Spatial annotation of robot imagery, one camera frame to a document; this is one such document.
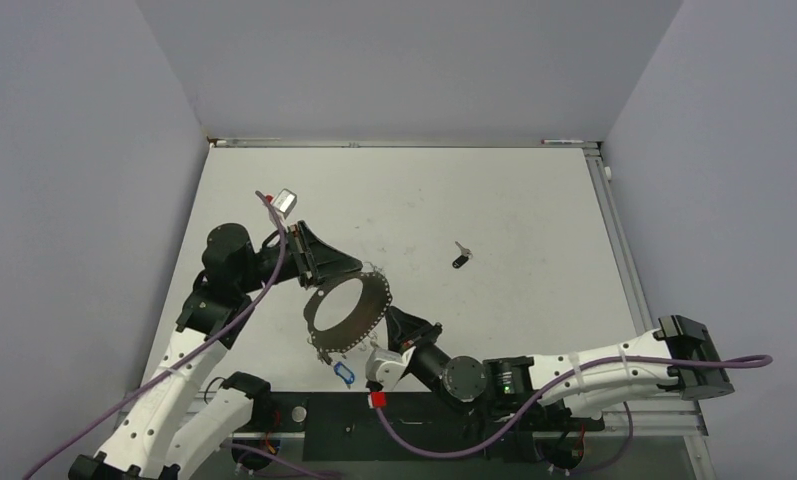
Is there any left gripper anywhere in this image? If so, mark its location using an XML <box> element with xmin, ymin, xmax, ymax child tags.
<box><xmin>237</xmin><ymin>221</ymin><xmax>362</xmax><ymax>293</ymax></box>

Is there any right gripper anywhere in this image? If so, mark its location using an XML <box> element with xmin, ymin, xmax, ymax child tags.
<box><xmin>388</xmin><ymin>303</ymin><xmax>469</xmax><ymax>415</ymax></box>

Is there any metal key ring plate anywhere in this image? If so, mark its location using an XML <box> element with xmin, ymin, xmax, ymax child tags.
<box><xmin>303</xmin><ymin>261</ymin><xmax>393</xmax><ymax>365</ymax></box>

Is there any blue tagged key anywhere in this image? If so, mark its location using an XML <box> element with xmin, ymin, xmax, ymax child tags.
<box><xmin>333</xmin><ymin>361</ymin><xmax>356</xmax><ymax>389</ymax></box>

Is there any black tagged key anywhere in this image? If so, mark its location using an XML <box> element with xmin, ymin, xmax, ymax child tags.
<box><xmin>452</xmin><ymin>241</ymin><xmax>473</xmax><ymax>269</ymax></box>

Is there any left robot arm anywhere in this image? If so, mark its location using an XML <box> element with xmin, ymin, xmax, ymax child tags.
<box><xmin>68</xmin><ymin>221</ymin><xmax>363</xmax><ymax>479</ymax></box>

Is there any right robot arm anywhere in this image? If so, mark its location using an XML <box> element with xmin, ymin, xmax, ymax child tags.
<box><xmin>386</xmin><ymin>307</ymin><xmax>734</xmax><ymax>428</ymax></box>

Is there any red white marker pen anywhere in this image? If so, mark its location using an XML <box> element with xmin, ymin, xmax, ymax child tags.
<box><xmin>541</xmin><ymin>139</ymin><xmax>586</xmax><ymax>146</ymax></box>

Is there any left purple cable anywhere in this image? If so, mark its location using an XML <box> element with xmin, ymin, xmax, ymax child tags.
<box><xmin>20</xmin><ymin>190</ymin><xmax>340</xmax><ymax>480</ymax></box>

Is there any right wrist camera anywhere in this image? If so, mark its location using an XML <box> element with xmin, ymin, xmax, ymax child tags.
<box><xmin>365</xmin><ymin>347</ymin><xmax>416</xmax><ymax>409</ymax></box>

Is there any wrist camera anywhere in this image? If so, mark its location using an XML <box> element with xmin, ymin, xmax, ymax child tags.
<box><xmin>270</xmin><ymin>189</ymin><xmax>298</xmax><ymax>219</ymax></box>
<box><xmin>365</xmin><ymin>347</ymin><xmax>416</xmax><ymax>409</ymax></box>

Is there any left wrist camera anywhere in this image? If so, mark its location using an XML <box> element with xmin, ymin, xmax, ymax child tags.
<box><xmin>270</xmin><ymin>189</ymin><xmax>298</xmax><ymax>219</ymax></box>

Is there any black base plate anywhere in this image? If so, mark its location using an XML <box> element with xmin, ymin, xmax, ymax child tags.
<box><xmin>234</xmin><ymin>392</ymin><xmax>605</xmax><ymax>463</ymax></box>

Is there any aluminium frame rail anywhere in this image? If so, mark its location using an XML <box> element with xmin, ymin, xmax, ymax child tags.
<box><xmin>584</xmin><ymin>142</ymin><xmax>706</xmax><ymax>437</ymax></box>

